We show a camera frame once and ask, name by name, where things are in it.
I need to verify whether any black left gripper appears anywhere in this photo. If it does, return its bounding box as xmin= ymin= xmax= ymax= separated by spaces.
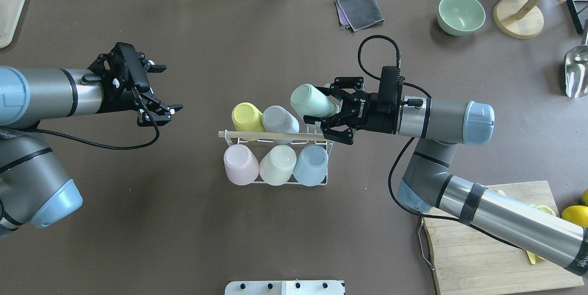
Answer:
xmin=81 ymin=42 xmax=184 ymax=127

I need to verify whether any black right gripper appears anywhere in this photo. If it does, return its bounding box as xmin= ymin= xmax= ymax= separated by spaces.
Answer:
xmin=319 ymin=76 xmax=398 ymax=146

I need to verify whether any green cup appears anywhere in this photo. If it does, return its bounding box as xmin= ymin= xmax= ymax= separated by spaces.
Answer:
xmin=290 ymin=84 xmax=340 ymax=119

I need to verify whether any pink cup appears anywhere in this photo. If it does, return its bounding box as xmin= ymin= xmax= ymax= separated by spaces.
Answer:
xmin=223 ymin=144 xmax=259 ymax=186

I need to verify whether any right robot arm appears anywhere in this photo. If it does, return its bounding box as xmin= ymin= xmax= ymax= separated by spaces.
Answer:
xmin=314 ymin=75 xmax=587 ymax=278

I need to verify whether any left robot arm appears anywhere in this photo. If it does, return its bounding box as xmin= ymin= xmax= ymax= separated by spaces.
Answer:
xmin=0 ymin=42 xmax=183 ymax=237

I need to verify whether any light blue cup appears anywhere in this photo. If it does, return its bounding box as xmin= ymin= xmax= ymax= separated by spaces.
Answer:
xmin=293 ymin=145 xmax=329 ymax=187

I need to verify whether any grey cup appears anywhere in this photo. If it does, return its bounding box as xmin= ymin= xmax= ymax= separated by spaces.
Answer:
xmin=262 ymin=105 xmax=300 ymax=133

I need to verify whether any cream white cup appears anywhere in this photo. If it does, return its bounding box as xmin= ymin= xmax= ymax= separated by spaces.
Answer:
xmin=259 ymin=145 xmax=297 ymax=186

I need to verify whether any yellow cup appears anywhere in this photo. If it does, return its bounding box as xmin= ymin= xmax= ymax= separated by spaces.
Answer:
xmin=231 ymin=102 xmax=266 ymax=132

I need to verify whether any purple cloth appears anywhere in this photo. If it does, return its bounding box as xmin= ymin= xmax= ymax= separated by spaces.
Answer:
xmin=334 ymin=1 xmax=351 ymax=30

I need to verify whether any grey cloth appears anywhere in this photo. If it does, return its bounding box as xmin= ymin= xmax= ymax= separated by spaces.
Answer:
xmin=336 ymin=0 xmax=385 ymax=33

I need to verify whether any green bowl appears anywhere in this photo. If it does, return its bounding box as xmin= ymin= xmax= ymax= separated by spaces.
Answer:
xmin=437 ymin=0 xmax=486 ymax=37

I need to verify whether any cream plastic tray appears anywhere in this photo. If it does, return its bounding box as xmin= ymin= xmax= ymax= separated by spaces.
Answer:
xmin=0 ymin=0 xmax=25 ymax=48

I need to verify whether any wooden cutting board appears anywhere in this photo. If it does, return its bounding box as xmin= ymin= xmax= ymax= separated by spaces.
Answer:
xmin=417 ymin=181 xmax=585 ymax=295

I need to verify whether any wooden stand with round base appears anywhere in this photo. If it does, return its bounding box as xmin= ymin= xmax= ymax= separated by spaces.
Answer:
xmin=492 ymin=0 xmax=544 ymax=40

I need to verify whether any lemon slice top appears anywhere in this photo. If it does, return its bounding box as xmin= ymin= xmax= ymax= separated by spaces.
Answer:
xmin=531 ymin=204 xmax=557 ymax=217

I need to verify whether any metal scoop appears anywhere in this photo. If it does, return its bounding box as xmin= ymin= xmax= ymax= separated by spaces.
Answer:
xmin=564 ymin=21 xmax=588 ymax=98

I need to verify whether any yellow plastic knife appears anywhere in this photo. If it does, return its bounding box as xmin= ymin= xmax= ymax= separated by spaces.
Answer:
xmin=525 ymin=250 xmax=546 ymax=265

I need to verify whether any yellow lemon upper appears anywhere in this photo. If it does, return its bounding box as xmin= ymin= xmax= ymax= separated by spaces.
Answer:
xmin=560 ymin=205 xmax=588 ymax=227

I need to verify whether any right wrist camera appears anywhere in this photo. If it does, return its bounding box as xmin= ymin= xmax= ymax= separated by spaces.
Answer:
xmin=376 ymin=66 xmax=405 ymax=114

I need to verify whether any white wire cup rack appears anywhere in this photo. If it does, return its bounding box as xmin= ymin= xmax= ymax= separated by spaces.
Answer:
xmin=219 ymin=109 xmax=333 ymax=186

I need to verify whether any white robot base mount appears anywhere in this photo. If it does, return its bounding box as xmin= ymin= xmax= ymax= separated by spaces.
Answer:
xmin=224 ymin=280 xmax=346 ymax=295

